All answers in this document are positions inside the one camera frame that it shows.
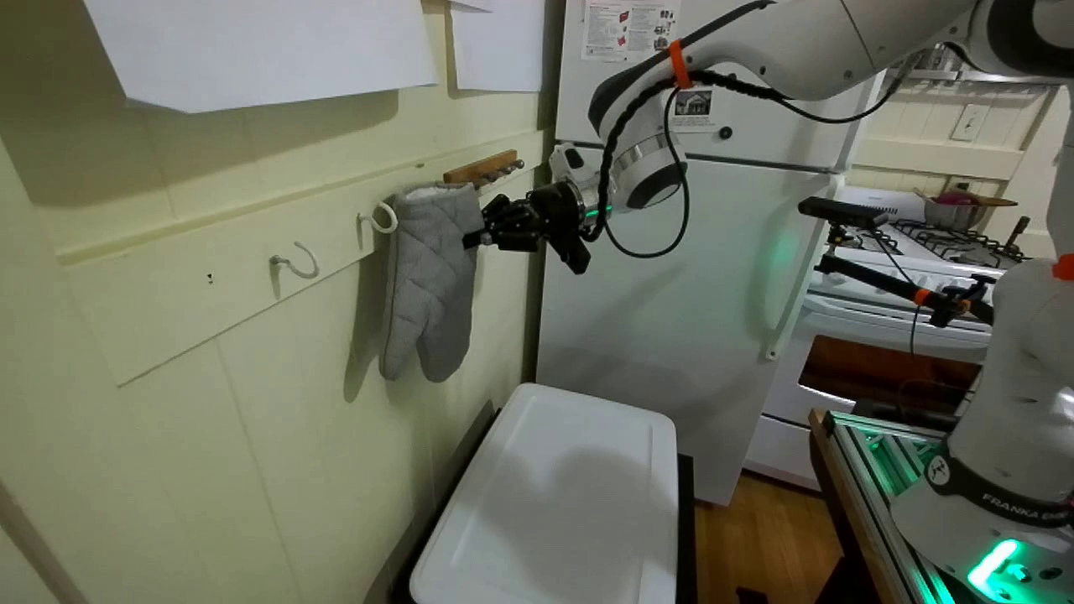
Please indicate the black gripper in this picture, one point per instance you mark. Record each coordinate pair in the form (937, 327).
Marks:
(562, 222)

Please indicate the grey quilted oven mitt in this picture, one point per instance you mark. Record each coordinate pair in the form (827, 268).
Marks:
(431, 289)

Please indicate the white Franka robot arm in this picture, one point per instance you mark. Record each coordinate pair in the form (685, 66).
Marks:
(785, 44)

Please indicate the wooden peg rack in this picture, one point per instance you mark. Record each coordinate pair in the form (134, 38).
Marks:
(486, 168)

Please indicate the white refrigerator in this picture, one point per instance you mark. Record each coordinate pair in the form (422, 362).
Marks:
(673, 324)

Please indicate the printed instruction sheet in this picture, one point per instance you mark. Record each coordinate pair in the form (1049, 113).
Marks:
(622, 26)

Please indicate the white plastic storage bin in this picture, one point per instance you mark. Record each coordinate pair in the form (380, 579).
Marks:
(558, 504)

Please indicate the white kitchen stove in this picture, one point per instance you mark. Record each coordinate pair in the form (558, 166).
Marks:
(851, 380)

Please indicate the red cooking pot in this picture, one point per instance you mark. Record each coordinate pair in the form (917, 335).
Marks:
(955, 211)

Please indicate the robot mounting table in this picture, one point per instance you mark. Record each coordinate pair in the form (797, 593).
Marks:
(883, 472)

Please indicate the metal wall hook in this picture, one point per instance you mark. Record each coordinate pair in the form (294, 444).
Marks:
(294, 268)
(363, 222)

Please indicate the small white wall paper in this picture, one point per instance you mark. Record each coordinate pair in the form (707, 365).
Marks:
(498, 44)

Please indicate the large white wall paper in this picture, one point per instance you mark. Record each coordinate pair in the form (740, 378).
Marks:
(256, 44)

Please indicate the black camera boom stand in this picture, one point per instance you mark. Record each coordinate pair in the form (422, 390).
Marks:
(875, 278)

